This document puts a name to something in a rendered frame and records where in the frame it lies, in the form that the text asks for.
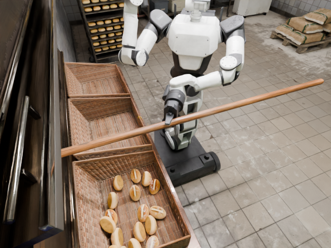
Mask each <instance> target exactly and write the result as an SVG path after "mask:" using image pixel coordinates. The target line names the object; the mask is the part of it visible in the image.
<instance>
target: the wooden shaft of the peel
mask: <svg viewBox="0 0 331 248"><path fill-rule="evenodd" d="M323 82H324V80H323V79H317V80H313V81H310V82H306V83H302V84H299V85H295V86H291V87H288V88H284V89H280V90H277V91H273V92H269V93H265V94H262V95H258V96H254V97H251V98H247V99H243V100H240V101H236V102H232V103H229V104H225V105H221V106H217V107H214V108H210V109H206V110H203V111H199V112H195V113H192V114H188V115H184V116H181V117H178V118H174V119H172V121H171V124H170V125H165V121H163V122H159V123H156V124H151V125H147V126H144V127H140V128H136V129H133V130H129V131H125V132H122V133H118V134H114V135H111V136H107V137H104V138H100V139H96V140H93V141H89V142H85V143H82V144H78V145H74V146H71V147H67V148H63V149H61V157H65V156H68V155H73V154H76V153H80V152H83V151H87V150H90V149H94V148H97V147H101V146H104V145H108V144H112V143H115V142H119V141H122V140H126V139H129V138H133V137H136V136H140V135H143V134H146V133H150V132H154V131H157V130H161V129H164V128H168V127H171V126H175V125H178V124H183V123H186V122H190V121H193V120H197V119H200V118H204V117H207V116H211V115H214V114H218V113H222V112H225V111H228V110H232V109H235V108H239V107H242V106H246V105H249V104H253V103H256V102H260V101H263V100H267V99H271V98H274V97H278V96H281V95H285V94H288V93H293V92H296V91H300V90H303V89H307V88H310V87H313V86H317V85H320V84H323Z"/></svg>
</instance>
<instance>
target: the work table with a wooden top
mask: <svg viewBox="0 0 331 248"><path fill-rule="evenodd" d="M230 5H231V0H229V5H228V6H227V5H225V4H223V3H221V2H219V1H217V0H210V6H209V9H207V10H217V9H221V8H222V7H224V8H227V17H228V14H229V10H230ZM141 11H143V12H144V13H145V14H146V16H147V17H148V21H149V20H150V18H149V16H150V13H151V10H150V7H149V0H148V6H147V7H143V8H141V5H140V6H139V14H140V15H141ZM181 12H182V11H177V12H176V15H178V14H180V13H181ZM165 14H166V15H168V16H172V15H174V12H171V11H170V10H169V9H168V13H165Z"/></svg>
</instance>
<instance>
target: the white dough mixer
mask: <svg viewBox="0 0 331 248"><path fill-rule="evenodd" d="M271 2H272V0H234V5H233V9H232V13H234V14H236V15H241V16H243V17H244V18H246V16H248V15H255V14H262V13H263V14H264V15H266V13H268V11H269V8H270V5H271Z"/></svg>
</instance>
